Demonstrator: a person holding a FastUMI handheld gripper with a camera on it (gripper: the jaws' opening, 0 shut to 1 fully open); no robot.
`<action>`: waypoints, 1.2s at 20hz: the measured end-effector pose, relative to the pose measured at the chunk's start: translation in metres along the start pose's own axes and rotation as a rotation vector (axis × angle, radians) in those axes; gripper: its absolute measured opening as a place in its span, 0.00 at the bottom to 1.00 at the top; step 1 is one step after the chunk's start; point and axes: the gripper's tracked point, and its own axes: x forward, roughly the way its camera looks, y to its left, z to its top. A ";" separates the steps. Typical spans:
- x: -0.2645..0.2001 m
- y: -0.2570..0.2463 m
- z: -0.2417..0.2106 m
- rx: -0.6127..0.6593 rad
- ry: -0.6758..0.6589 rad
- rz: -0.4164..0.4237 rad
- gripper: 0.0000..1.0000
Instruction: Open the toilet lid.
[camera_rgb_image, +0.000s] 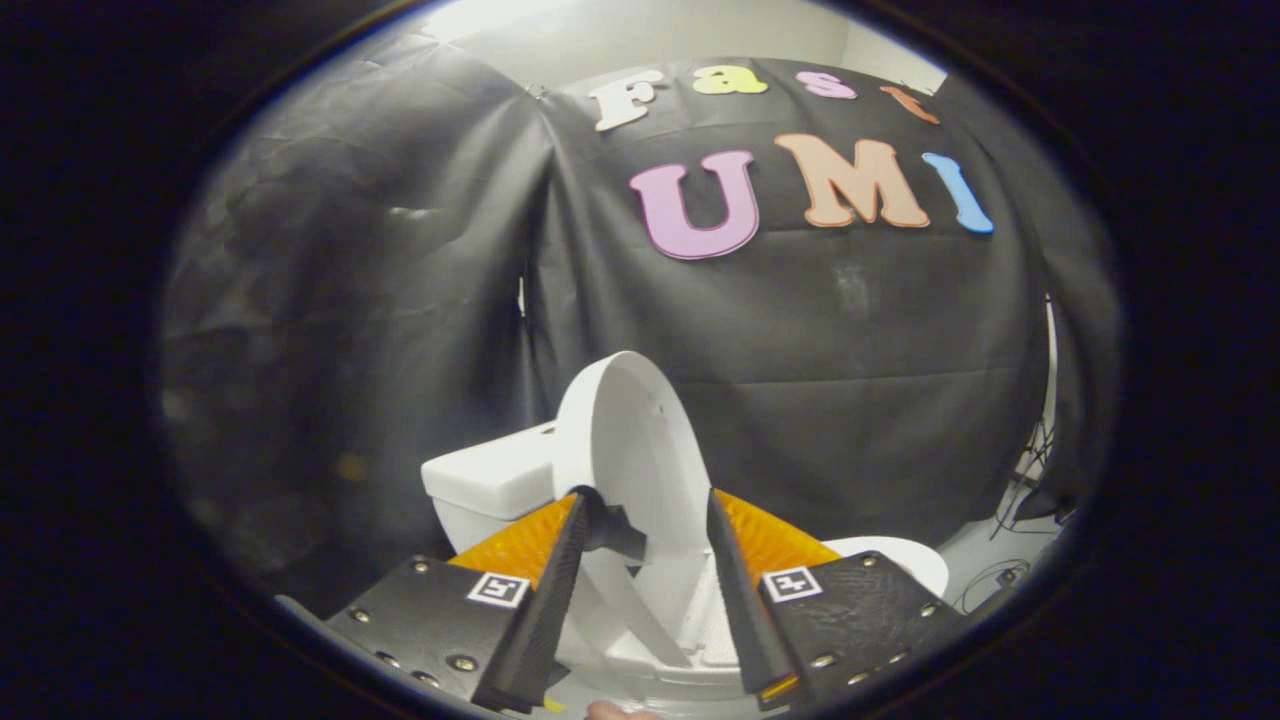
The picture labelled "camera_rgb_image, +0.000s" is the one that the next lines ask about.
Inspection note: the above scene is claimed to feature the dark grey lid pull tab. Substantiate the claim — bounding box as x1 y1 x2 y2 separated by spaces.
583 488 649 563

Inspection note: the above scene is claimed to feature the white toilet bowl with seat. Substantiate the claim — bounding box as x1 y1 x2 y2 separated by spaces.
560 535 951 701

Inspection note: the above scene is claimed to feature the black light stand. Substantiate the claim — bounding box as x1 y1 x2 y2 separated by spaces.
995 420 1057 536

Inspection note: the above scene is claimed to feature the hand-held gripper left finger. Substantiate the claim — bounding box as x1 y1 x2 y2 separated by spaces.
325 490 593 714

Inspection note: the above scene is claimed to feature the white toilet tank cover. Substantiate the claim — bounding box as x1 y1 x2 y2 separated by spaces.
421 420 559 521

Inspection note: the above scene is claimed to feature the black backdrop cloth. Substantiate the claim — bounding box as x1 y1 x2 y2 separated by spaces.
158 30 1121 611

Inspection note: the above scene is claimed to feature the white toilet lid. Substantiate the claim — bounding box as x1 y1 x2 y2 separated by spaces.
552 350 716 666

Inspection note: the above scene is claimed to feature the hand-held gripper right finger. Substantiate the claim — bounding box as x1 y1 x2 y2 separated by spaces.
706 487 963 711

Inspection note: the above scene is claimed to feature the tangle of floor cables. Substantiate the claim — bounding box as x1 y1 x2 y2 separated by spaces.
955 555 1033 613

